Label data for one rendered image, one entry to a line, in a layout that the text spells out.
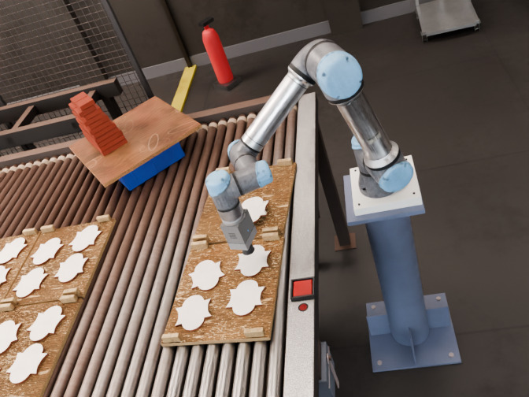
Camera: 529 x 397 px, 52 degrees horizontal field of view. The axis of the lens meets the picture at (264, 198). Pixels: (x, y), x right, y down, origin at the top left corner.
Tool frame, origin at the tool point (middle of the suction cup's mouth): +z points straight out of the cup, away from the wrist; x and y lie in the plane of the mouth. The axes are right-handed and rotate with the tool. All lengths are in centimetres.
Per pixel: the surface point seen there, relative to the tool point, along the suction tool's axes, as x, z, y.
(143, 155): -69, -5, -45
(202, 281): -14.3, 4.7, 11.1
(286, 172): -4.4, 5.5, -46.2
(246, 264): -1.7, 4.7, 2.1
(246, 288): 2.5, 4.7, 12.0
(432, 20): 0, 89, -347
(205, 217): -29.1, 5.5, -19.8
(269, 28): -152, 81, -352
